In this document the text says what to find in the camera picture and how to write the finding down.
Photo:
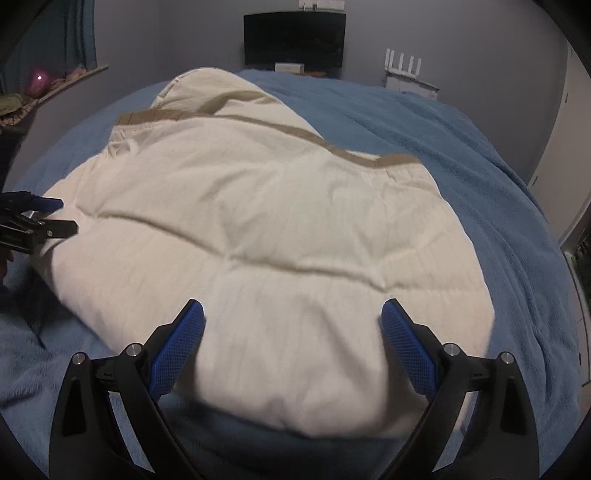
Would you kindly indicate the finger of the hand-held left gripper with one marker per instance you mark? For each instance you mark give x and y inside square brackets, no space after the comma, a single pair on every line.
[46,204]
[62,228]

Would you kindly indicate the white device on television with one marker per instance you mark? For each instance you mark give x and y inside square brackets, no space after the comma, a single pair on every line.
[323,4]

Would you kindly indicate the pink glowing lamp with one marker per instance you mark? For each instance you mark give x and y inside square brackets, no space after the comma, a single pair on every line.
[39,84]

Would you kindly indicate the black television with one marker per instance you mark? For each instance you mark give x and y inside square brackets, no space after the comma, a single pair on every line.
[295,41]

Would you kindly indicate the cream hooded jacket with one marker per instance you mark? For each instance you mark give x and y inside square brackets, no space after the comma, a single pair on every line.
[254,230]

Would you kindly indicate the blue fleece blanket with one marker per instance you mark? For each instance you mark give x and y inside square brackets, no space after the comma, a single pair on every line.
[485,184]

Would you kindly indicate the teal curtain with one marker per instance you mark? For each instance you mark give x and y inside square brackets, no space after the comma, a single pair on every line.
[60,32]

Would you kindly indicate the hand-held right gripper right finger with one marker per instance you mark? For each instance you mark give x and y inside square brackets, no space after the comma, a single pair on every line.
[408,341]

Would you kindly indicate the small white box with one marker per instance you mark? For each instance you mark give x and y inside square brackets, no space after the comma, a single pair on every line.
[289,68]

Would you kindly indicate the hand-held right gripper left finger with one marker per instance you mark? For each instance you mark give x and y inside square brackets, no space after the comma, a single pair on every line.
[178,341]

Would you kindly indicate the white door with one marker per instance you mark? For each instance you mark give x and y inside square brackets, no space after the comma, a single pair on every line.
[572,138]

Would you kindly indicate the white router with antennas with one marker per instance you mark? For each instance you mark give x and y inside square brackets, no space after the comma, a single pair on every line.
[402,62]

